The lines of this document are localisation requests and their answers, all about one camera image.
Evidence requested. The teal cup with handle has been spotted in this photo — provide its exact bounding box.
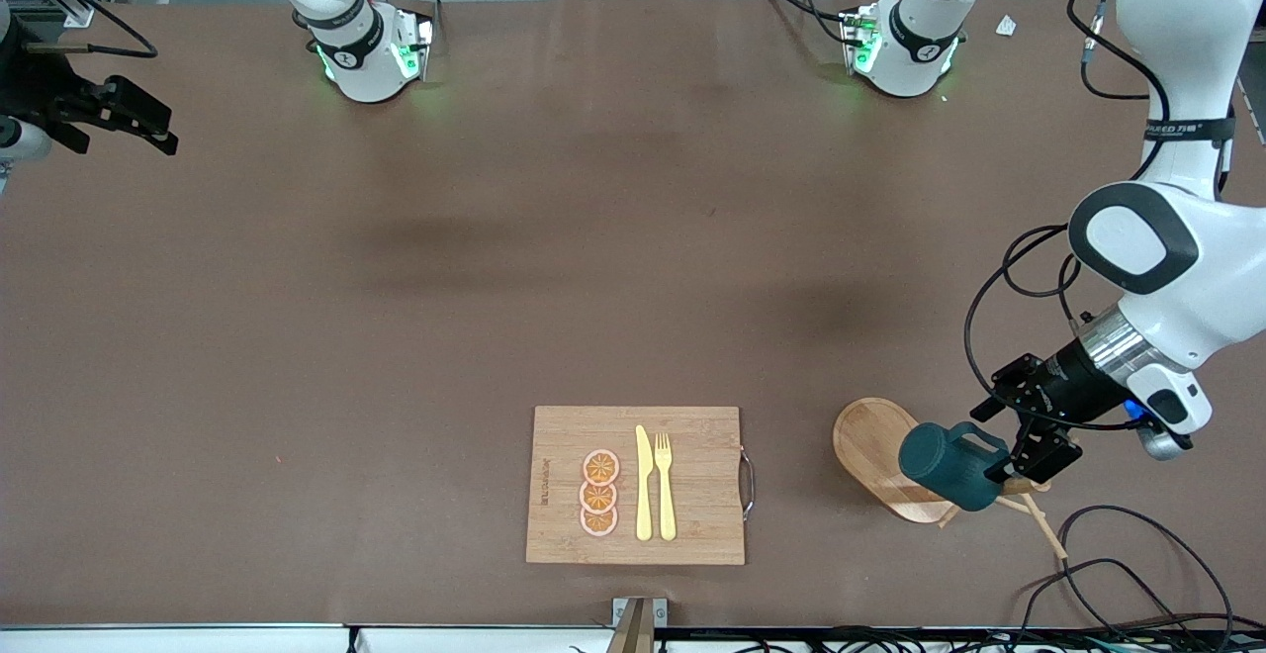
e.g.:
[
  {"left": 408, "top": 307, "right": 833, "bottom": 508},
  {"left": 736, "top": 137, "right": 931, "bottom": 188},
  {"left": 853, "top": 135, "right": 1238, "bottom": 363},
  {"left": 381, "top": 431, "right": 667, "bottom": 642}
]
[{"left": 898, "top": 421, "right": 1012, "bottom": 513}]

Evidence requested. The wooden mug tree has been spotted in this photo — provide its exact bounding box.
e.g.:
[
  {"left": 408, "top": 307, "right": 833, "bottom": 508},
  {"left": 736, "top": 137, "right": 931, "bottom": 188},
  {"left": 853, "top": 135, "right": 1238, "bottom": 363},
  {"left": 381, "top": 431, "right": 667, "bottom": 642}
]
[{"left": 833, "top": 398, "right": 1071, "bottom": 562}]

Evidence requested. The bamboo cutting board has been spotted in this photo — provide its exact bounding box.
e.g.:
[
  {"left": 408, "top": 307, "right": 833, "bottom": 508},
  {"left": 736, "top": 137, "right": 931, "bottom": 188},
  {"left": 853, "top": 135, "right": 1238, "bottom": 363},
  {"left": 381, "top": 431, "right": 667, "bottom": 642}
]
[{"left": 526, "top": 406, "right": 756, "bottom": 566}]

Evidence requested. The yellow plastic fork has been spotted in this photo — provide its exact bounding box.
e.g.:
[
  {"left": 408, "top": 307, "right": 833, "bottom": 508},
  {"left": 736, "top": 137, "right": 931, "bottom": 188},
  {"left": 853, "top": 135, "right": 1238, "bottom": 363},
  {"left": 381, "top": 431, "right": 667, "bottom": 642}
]
[{"left": 654, "top": 432, "right": 678, "bottom": 541}]

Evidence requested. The yellow plastic knife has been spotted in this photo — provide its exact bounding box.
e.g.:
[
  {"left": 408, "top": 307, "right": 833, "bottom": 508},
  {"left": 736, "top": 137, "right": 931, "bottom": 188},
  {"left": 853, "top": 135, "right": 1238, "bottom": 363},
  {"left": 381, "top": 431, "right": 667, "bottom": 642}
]
[{"left": 635, "top": 425, "right": 655, "bottom": 541}]

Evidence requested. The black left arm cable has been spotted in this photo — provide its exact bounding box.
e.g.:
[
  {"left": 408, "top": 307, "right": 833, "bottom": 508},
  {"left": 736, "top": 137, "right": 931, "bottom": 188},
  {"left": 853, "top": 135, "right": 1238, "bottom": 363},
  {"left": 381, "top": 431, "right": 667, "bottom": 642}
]
[{"left": 964, "top": 223, "right": 1148, "bottom": 432}]

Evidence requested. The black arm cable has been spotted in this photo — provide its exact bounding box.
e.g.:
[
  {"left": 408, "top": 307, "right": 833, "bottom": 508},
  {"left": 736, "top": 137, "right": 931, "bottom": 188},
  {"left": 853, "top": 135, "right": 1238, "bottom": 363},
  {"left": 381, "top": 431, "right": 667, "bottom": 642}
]
[
  {"left": 964, "top": 223, "right": 1148, "bottom": 432},
  {"left": 0, "top": 0, "right": 159, "bottom": 60}
]

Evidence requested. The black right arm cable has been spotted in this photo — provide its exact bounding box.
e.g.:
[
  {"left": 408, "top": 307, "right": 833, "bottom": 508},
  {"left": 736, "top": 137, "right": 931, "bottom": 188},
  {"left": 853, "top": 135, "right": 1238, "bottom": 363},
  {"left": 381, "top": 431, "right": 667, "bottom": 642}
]
[{"left": 0, "top": 0, "right": 159, "bottom": 60}]

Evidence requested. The black looped cable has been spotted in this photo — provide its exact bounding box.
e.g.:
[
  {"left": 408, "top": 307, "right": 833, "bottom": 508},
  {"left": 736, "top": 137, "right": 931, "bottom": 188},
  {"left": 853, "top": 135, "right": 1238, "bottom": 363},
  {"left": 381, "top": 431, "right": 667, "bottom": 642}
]
[{"left": 1014, "top": 505, "right": 1237, "bottom": 653}]

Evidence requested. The aluminium profile post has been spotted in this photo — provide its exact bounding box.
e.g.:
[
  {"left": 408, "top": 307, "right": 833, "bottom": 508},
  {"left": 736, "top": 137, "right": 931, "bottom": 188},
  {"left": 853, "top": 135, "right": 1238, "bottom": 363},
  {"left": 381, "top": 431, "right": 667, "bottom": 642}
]
[{"left": 605, "top": 598, "right": 668, "bottom": 653}]

